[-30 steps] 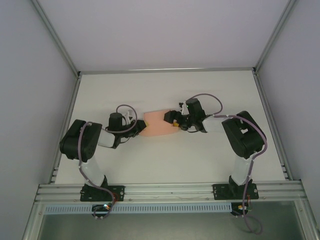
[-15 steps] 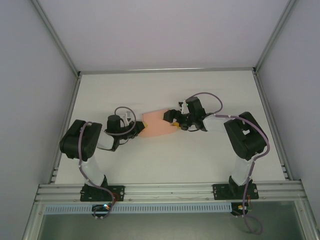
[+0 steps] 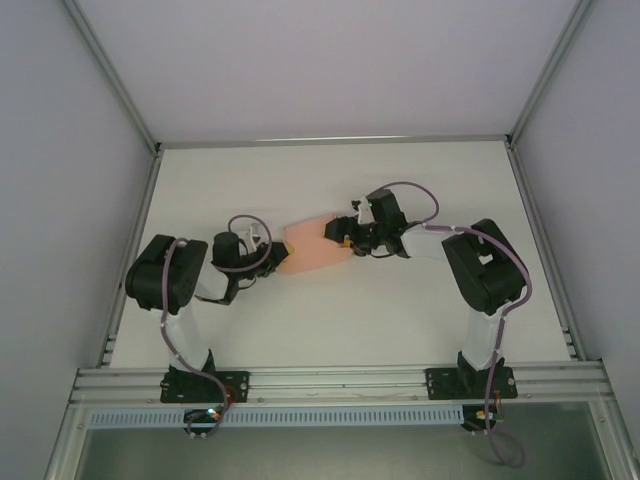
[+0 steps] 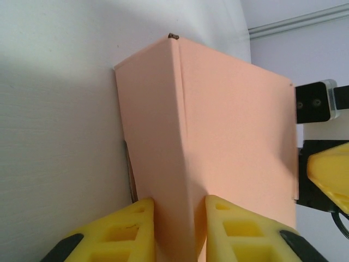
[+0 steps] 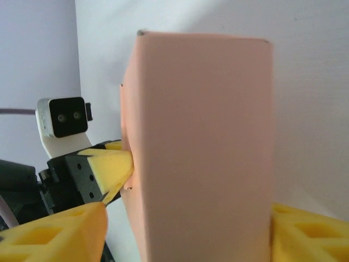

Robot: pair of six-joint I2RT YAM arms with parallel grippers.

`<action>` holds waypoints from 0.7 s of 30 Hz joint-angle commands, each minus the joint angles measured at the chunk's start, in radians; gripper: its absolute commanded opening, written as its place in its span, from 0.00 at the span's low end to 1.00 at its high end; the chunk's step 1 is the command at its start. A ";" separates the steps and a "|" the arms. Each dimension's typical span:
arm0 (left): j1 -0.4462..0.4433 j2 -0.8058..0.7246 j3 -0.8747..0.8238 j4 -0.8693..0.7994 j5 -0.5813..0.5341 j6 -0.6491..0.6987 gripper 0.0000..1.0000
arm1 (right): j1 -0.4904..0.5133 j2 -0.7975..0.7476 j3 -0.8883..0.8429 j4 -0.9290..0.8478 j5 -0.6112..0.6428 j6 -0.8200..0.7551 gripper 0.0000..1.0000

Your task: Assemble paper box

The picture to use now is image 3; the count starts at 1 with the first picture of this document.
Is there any short aluminium table edge rail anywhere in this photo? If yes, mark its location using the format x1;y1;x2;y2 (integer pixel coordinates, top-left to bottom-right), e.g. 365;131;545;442
507;144;589;362
102;147;164;372

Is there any small circuit board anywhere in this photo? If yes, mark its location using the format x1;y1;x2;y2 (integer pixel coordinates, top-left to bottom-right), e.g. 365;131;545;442
462;404;506;432
184;407;226;427

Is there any long aluminium table edge rail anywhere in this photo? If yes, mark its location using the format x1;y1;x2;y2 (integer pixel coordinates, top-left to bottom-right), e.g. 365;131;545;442
158;133;511;149

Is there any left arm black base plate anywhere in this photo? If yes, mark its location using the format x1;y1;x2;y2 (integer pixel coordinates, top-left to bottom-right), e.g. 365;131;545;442
159;368;251;404

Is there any aluminium frame post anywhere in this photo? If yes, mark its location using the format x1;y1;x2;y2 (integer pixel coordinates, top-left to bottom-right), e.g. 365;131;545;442
64;0;162;152
504;0;596;149

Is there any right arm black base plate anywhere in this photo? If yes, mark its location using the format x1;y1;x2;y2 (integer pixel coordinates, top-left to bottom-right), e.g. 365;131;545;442
424;367;515;401

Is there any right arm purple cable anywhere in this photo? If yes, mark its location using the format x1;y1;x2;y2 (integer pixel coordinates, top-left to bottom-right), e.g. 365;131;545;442
369;180;533;469

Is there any wide aluminium mounting rail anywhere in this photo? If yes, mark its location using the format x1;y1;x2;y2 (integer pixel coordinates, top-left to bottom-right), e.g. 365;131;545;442
69;360;614;409

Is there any slotted pale cable duct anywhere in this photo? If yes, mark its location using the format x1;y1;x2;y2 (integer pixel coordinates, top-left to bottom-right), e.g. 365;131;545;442
88;404;464;429

